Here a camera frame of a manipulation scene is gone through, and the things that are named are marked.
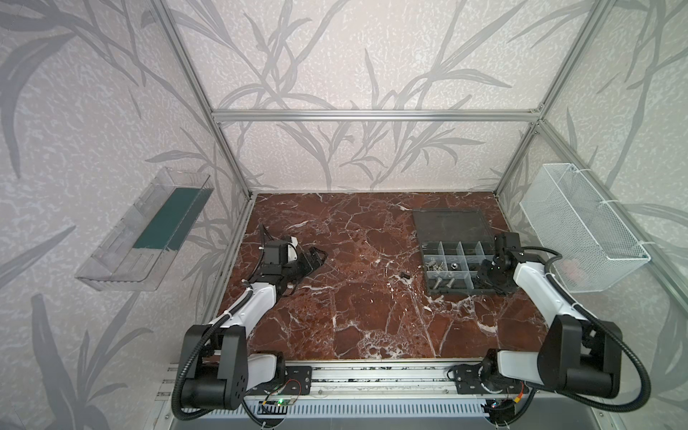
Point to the silver wing nut in box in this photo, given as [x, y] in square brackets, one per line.
[432, 264]

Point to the white wire mesh basket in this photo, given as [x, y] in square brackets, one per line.
[570, 216]

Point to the aluminium frame post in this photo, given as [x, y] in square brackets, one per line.
[596, 15]

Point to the clear plastic organizer box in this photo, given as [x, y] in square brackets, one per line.
[464, 240]

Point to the clear wall shelf green bottom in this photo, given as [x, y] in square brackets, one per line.
[138, 252]

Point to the pink object in basket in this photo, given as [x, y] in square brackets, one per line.
[573, 270]

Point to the aluminium rear crossbar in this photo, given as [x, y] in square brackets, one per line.
[361, 115]

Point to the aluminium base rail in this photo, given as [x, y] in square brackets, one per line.
[390, 379]

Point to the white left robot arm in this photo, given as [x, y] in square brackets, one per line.
[215, 369]

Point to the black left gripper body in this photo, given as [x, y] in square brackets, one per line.
[294, 270]

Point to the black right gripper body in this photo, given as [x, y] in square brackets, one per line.
[488, 273]

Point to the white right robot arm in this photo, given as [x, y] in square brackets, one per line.
[581, 358]

